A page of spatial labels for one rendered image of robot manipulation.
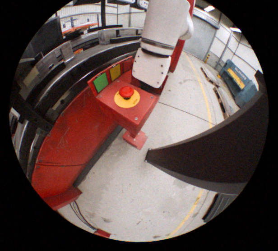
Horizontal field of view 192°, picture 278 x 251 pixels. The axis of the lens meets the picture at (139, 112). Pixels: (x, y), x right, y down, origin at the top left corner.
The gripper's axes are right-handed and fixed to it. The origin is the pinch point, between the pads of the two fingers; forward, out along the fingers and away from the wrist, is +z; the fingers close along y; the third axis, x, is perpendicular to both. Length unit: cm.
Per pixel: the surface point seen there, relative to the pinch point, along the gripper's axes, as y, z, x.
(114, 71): -9.7, -6.7, -5.6
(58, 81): -19.7, -10.8, -20.8
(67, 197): -12, 45, -120
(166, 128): 35, 71, 28
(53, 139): -19.3, 2.8, -39.9
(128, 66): -9.6, -5.6, 2.0
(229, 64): 322, -91, 616
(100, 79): -9.7, -7.5, -11.3
